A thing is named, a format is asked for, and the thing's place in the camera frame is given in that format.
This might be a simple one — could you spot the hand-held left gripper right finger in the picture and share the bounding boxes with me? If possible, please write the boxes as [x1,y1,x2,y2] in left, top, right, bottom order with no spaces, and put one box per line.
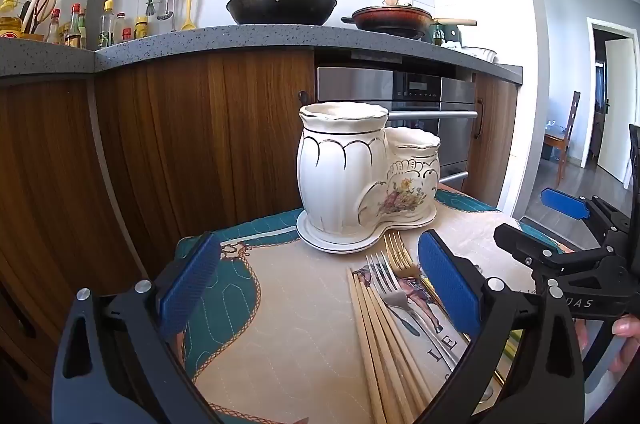
[417,229,586,424]

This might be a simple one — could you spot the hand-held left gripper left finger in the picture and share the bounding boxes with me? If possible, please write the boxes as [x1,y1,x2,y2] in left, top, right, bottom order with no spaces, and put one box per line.
[52,231,223,424]

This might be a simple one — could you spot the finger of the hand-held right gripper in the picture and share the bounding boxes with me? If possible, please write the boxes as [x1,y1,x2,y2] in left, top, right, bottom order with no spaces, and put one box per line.
[494,224,613,273]
[541,188,633,235]

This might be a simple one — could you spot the silver fork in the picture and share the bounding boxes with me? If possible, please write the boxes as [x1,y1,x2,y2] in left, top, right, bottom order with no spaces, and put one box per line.
[365,252,461,372]

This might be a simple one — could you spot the gold fork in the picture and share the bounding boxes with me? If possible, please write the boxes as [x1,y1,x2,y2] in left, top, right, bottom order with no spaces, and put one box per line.
[382,231,451,310]

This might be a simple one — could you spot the white floral ceramic utensil holder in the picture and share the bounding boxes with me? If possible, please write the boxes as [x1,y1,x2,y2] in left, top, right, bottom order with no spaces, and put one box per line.
[296,101,442,245]

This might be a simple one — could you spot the person's right hand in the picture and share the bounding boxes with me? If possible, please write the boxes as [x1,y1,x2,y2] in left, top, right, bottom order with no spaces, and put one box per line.
[609,315,640,375]

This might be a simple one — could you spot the wooden dining chair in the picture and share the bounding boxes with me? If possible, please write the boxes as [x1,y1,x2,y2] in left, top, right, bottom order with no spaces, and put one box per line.
[545,91,582,187]

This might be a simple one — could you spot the black chair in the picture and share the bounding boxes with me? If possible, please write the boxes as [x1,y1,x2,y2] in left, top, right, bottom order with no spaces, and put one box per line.
[627,124,640,190]

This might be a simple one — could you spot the narrow wooden cabinet door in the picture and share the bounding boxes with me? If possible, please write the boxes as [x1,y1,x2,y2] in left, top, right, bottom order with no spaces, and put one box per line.
[467,74,518,207]

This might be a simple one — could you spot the white door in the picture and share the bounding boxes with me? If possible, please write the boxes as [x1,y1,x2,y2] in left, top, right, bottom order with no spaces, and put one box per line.
[597,39,636,185]

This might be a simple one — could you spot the printed quilted table mat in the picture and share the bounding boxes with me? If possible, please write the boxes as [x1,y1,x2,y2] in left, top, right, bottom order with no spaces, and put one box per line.
[175,184,566,424]

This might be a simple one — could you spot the white ceramic drip tray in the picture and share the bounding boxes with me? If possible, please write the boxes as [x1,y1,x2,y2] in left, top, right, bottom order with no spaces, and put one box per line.
[296,209,438,255]

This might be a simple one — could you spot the wide wooden cabinet door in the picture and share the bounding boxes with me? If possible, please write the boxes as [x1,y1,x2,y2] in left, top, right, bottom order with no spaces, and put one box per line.
[95,51,316,265]

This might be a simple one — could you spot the white cloth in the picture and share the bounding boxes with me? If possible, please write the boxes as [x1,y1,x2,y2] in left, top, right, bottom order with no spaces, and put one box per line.
[457,45,498,64]

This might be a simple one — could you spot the wooden corner cabinet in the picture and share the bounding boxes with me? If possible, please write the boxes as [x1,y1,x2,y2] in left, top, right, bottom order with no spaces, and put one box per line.
[0,76,151,410]

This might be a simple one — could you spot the stainless built-in oven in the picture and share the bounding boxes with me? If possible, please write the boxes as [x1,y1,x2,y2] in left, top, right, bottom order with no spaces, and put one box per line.
[315,65,478,197]

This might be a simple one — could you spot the grey speckled countertop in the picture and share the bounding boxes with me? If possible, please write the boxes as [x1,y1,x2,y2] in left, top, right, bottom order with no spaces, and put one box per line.
[0,24,523,85]

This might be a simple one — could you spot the red frying pan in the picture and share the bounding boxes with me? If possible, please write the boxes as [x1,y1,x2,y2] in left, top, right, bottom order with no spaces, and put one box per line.
[341,5,478,40]

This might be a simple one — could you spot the yellow-cap clear bottle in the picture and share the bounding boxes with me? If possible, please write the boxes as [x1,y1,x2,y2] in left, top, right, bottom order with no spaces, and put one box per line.
[98,0,115,50]

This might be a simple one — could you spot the tall red-cap sauce bottle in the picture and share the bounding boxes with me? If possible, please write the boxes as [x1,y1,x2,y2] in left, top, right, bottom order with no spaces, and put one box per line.
[66,3,82,49]

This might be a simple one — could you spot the wooden knife block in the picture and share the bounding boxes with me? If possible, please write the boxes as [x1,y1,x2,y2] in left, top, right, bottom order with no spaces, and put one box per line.
[19,1,47,42]

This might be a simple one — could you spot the large yellow oil bottle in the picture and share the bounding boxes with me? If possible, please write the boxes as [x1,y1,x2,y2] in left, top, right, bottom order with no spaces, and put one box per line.
[0,0,23,40]

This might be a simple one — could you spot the red-handled scissors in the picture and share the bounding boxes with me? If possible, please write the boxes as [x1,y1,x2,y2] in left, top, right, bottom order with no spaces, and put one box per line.
[31,0,57,24]

